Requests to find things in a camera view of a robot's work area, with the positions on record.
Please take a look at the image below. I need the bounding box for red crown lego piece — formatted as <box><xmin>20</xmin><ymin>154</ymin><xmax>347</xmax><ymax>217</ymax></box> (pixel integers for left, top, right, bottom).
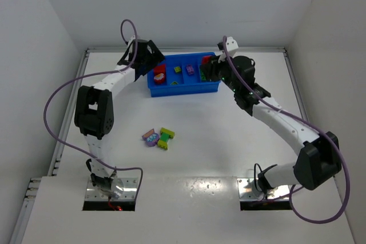
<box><xmin>153</xmin><ymin>64</ymin><xmax>166</xmax><ymax>75</ymax></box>

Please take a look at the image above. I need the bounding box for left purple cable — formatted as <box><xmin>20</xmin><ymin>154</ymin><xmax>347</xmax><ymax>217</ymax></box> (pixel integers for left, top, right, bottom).
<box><xmin>43</xmin><ymin>19</ymin><xmax>144</xmax><ymax>199</ymax></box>

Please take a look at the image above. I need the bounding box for purple paw lego brick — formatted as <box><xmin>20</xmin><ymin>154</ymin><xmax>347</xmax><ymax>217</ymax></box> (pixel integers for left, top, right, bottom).
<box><xmin>142</xmin><ymin>129</ymin><xmax>160</xmax><ymax>147</ymax></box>

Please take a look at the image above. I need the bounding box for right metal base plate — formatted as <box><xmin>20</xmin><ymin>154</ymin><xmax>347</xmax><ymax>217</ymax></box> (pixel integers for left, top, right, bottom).
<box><xmin>237</xmin><ymin>177</ymin><xmax>292</xmax><ymax>201</ymax></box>

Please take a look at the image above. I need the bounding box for white front board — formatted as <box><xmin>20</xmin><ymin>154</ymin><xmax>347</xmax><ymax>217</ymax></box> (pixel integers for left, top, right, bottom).
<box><xmin>22</xmin><ymin>177</ymin><xmax>353</xmax><ymax>243</ymax></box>

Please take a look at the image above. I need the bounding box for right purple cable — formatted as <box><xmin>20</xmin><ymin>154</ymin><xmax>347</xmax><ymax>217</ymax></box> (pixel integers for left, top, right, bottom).
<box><xmin>222</xmin><ymin>35</ymin><xmax>351</xmax><ymax>224</ymax></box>

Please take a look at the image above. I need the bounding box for left aluminium frame rail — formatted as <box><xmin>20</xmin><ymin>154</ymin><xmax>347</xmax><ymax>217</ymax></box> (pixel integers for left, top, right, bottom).
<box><xmin>8</xmin><ymin>49</ymin><xmax>89</xmax><ymax>244</ymax></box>

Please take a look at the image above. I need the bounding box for lime green lego stack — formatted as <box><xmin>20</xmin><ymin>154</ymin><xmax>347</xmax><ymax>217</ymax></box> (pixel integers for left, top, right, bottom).
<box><xmin>157</xmin><ymin>127</ymin><xmax>175</xmax><ymax>150</ymax></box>

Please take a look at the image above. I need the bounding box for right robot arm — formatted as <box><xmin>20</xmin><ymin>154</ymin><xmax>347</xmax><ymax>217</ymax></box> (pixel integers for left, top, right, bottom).
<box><xmin>200</xmin><ymin>55</ymin><xmax>342</xmax><ymax>193</ymax></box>

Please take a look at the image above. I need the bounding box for purple butterfly lego brick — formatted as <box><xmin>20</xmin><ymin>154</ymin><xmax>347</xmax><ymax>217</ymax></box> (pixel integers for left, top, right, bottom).
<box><xmin>185</xmin><ymin>64</ymin><xmax>194</xmax><ymax>75</ymax></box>

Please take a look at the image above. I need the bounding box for purple cable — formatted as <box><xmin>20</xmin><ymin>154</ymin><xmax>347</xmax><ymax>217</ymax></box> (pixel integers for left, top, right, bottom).
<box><xmin>43</xmin><ymin>19</ymin><xmax>144</xmax><ymax>199</ymax></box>
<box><xmin>222</xmin><ymin>35</ymin><xmax>351</xmax><ymax>224</ymax></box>

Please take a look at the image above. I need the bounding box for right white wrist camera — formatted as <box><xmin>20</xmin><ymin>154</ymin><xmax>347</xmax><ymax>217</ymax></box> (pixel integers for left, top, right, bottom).
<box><xmin>217</xmin><ymin>37</ymin><xmax>239</xmax><ymax>61</ymax></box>

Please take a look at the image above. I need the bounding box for red flower lego brick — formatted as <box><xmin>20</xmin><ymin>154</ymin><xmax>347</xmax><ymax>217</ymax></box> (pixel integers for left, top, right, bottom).
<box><xmin>153</xmin><ymin>73</ymin><xmax>166</xmax><ymax>85</ymax></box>

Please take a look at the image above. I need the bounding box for metal base plate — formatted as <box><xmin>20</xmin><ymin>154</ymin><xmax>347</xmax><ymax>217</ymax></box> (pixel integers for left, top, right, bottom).
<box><xmin>237</xmin><ymin>177</ymin><xmax>292</xmax><ymax>201</ymax></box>
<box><xmin>84</xmin><ymin>178</ymin><xmax>138</xmax><ymax>202</ymax></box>

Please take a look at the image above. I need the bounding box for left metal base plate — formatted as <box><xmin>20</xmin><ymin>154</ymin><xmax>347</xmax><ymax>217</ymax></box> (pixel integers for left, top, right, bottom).
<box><xmin>84</xmin><ymin>178</ymin><xmax>138</xmax><ymax>202</ymax></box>

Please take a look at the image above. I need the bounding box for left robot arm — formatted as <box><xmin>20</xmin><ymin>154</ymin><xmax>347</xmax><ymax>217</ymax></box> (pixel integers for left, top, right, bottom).
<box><xmin>74</xmin><ymin>38</ymin><xmax>165</xmax><ymax>198</ymax></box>

